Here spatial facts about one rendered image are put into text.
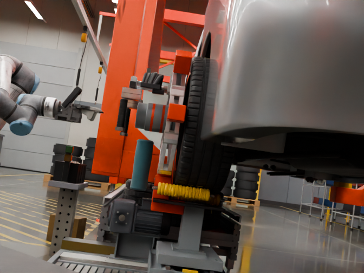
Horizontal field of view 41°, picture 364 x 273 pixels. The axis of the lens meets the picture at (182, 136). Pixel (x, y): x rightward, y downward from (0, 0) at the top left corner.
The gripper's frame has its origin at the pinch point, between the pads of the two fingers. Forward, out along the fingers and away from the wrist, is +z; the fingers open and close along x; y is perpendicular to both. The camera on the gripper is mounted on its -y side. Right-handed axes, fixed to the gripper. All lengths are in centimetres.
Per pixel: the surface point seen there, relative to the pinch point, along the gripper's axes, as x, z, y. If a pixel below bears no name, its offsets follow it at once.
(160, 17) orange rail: -524, 9, -215
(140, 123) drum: -12.4, 18.6, 2.5
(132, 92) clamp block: 2.4, 13.6, -9.8
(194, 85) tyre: 12.5, 40.6, -15.4
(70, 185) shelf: -54, -16, 39
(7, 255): 102, -5, 49
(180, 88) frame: 8.9, 34.4, -14.1
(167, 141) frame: 8.7, 32.3, 10.5
